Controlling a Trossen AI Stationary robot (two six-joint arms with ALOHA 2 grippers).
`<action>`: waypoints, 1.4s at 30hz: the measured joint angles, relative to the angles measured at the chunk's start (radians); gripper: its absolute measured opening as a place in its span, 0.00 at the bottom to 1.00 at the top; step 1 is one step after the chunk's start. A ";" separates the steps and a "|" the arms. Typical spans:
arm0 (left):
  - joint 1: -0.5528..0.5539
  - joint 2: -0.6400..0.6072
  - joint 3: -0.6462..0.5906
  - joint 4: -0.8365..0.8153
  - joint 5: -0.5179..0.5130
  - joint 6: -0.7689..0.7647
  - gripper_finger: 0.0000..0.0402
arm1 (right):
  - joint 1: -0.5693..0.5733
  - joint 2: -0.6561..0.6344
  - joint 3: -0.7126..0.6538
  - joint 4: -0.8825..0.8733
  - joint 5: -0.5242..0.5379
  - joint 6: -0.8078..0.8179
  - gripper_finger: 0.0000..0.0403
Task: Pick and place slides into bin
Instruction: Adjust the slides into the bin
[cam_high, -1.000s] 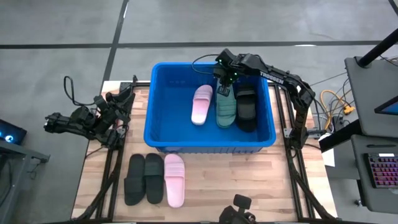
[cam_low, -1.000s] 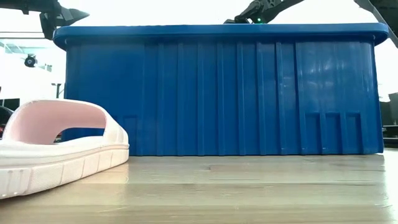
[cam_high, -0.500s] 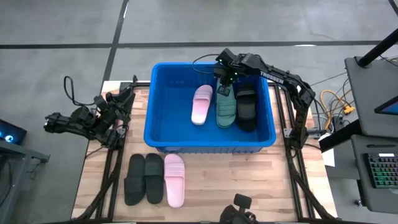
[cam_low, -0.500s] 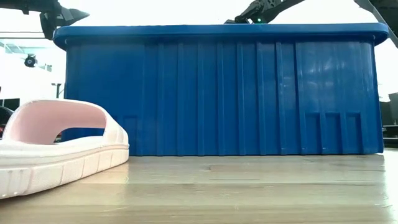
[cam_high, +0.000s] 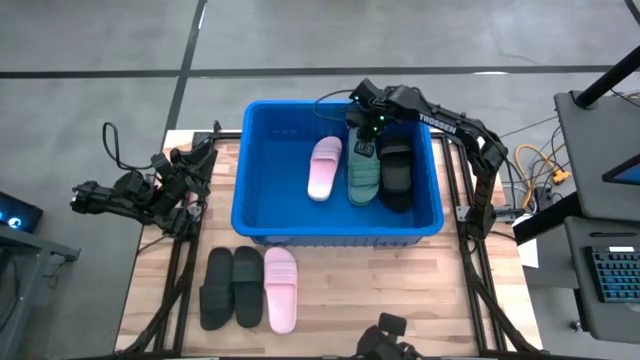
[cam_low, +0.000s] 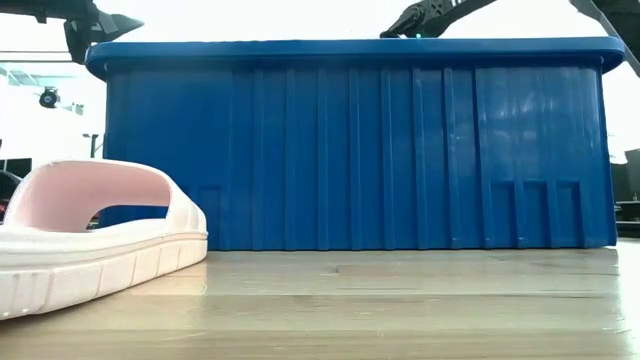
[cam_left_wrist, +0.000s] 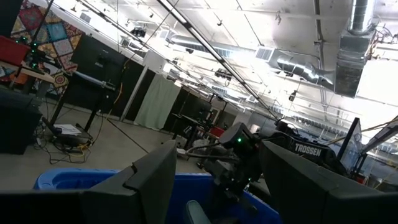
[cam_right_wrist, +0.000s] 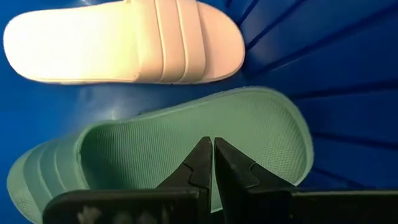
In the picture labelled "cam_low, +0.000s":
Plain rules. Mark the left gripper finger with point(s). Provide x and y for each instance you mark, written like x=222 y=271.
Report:
x=117 y=25

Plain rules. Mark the pink rubber slide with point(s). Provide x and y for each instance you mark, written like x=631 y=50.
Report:
x=100 y=260

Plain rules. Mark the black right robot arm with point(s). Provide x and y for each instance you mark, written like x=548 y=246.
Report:
x=620 y=20

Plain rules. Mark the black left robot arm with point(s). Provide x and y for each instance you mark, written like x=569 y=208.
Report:
x=45 y=9

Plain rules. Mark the blue plastic bin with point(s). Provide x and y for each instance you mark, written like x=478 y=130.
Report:
x=350 y=150

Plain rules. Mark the black round lamp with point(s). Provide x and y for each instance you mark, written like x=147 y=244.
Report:
x=49 y=98

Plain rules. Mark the black background monitor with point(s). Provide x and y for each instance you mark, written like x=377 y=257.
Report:
x=15 y=166

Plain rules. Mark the dark cabinet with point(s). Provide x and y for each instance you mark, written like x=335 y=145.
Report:
x=627 y=190

